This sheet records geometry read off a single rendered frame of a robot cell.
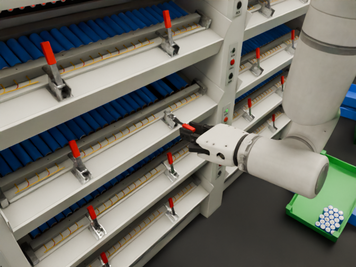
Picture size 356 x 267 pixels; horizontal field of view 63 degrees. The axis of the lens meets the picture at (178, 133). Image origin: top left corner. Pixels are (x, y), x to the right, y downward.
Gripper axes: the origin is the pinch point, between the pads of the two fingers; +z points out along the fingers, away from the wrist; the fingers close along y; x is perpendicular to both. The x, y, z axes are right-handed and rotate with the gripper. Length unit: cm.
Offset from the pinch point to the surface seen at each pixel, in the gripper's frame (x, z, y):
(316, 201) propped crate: -53, -17, 52
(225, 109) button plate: -4.6, 5.3, 22.1
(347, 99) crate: -44, -1, 135
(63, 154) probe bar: 4.9, 10.3, -27.9
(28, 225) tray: -2.1, 5.3, -39.8
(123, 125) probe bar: 4.7, 10.0, -12.7
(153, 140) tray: -0.5, 5.7, -7.7
